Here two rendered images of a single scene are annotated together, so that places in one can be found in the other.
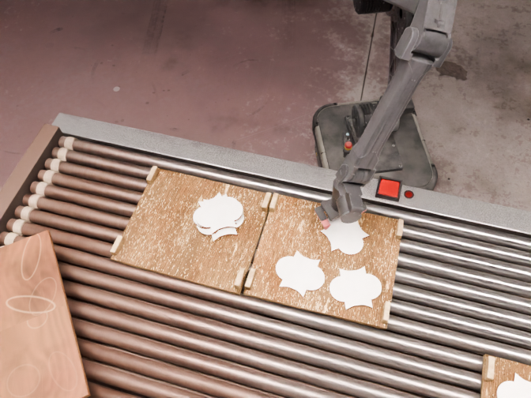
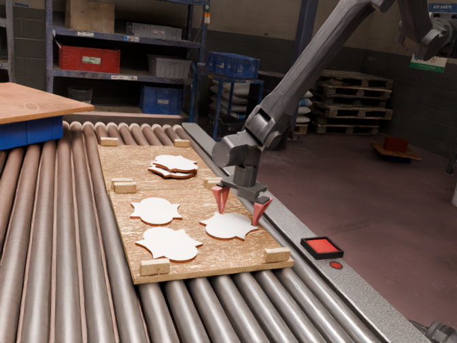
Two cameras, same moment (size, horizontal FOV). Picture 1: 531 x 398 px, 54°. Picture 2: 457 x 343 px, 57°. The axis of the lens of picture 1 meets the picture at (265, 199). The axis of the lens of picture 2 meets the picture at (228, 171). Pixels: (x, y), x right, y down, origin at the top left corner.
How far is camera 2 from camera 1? 1.30 m
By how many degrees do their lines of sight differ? 51
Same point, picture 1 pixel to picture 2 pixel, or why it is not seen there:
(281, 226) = (198, 196)
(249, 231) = (175, 184)
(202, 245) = (141, 169)
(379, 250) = (234, 252)
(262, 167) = not seen: hidden behind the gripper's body
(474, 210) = (394, 325)
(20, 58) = not seen: hidden behind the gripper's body
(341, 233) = (226, 222)
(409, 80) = (339, 8)
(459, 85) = not seen: outside the picture
